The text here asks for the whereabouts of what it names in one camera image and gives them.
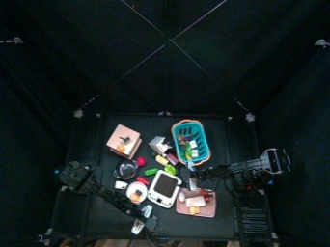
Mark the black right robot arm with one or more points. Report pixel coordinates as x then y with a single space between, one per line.
252 165

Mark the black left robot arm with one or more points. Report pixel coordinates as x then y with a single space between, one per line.
85 180

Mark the white toy egg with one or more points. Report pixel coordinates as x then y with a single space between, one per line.
182 197

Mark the lime green toy fruit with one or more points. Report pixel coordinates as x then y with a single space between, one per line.
170 169

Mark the white flat toy slice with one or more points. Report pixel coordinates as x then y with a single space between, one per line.
195 201

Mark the maroon toy block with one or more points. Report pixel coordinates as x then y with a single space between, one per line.
172 158

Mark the white grey kitchen scale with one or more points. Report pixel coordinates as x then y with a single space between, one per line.
164 188

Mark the green toy vegetable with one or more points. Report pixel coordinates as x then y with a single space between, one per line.
187 151
150 171

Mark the white bowl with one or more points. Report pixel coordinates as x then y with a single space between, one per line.
132 189

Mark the yellow toy block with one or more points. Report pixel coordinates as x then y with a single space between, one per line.
162 159

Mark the round orange toy cookie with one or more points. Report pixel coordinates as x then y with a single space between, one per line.
194 210

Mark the pink tray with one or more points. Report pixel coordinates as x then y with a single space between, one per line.
206 210

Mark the red toy food piece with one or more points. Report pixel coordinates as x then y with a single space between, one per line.
142 180

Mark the small white cup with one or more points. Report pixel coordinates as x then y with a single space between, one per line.
120 185

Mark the purple brown toy piece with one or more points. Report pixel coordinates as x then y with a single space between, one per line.
183 138

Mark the teal basket orange rim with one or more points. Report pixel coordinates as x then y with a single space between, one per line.
202 138

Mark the red toy tomato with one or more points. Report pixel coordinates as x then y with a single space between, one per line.
140 160

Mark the printed label sticker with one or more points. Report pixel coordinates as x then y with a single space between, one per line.
252 222

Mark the orange yellow toy piece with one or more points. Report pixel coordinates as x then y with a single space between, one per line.
122 148

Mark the wooden toy stove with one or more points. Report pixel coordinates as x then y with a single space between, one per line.
128 133

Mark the grey frame corner bracket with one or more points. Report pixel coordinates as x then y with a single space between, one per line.
77 113
250 116

